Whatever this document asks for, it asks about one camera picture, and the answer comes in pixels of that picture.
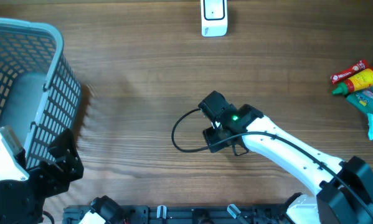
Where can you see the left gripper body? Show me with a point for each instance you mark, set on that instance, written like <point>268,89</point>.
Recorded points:
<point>45,181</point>

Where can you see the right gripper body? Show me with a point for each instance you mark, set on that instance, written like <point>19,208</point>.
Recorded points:
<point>212,134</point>

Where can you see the red sachet stick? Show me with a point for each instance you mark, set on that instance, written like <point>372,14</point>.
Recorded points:
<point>350,71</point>

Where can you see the green 3M gloves packet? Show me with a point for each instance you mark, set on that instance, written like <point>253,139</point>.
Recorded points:
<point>370,101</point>

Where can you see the green cap sauce bottle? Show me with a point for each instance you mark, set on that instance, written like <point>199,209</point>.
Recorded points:
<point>359,81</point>

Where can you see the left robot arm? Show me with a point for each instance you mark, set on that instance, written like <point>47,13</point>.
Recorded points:
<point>23,189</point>

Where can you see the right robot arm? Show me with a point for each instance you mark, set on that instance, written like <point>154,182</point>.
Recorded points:
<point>342,191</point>

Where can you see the white barcode scanner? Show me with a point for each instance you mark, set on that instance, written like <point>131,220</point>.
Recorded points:
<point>214,18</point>

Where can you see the grey plastic mesh basket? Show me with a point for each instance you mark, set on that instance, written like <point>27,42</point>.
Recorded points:
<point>39,93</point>

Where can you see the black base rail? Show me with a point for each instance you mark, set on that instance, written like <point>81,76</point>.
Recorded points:
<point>265,213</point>

